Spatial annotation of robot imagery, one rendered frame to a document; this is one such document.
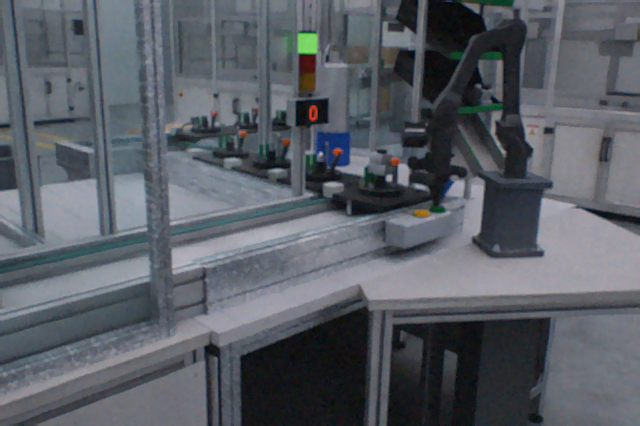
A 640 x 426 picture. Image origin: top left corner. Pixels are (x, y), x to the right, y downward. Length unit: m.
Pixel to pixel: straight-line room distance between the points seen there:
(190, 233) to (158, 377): 0.44
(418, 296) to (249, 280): 0.37
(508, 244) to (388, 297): 0.44
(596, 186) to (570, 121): 0.59
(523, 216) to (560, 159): 4.07
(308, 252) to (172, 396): 0.43
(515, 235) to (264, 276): 0.69
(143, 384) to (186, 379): 0.09
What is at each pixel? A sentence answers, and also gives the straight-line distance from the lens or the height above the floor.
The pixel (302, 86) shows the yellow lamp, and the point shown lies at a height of 1.27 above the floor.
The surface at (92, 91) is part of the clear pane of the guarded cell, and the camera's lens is 1.03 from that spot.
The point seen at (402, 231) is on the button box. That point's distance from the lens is 1.53.
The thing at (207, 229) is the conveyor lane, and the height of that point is 0.94.
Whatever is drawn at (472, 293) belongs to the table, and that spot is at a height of 0.86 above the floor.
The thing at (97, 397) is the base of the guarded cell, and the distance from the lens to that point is 1.15.
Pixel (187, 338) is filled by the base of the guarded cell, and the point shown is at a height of 0.86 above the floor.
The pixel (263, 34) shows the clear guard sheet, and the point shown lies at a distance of 1.65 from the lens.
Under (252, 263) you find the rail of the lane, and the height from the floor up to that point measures 0.94.
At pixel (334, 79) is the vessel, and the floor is 1.24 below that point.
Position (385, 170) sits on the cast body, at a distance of 1.76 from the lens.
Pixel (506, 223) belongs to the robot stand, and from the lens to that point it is 1.65.
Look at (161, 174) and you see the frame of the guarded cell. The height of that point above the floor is 1.17.
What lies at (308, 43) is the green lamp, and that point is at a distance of 1.68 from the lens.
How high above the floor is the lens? 1.39
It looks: 16 degrees down
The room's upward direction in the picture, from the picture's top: 1 degrees clockwise
